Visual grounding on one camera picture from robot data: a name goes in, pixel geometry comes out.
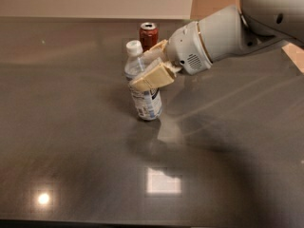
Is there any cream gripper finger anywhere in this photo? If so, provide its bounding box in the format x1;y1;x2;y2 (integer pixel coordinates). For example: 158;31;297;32
129;58;177;91
143;40;167;61

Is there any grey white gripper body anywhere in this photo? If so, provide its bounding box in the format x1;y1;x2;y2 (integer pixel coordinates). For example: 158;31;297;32
165;22;212;75

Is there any clear plastic water bottle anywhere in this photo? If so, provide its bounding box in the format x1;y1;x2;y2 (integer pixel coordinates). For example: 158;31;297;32
124;40;162;121

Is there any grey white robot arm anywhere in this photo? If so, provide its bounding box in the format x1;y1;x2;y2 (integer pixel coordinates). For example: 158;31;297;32
130;0;304;91

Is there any red soda can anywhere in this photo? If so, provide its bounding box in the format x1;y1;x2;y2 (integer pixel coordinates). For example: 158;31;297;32
139;22;159;51

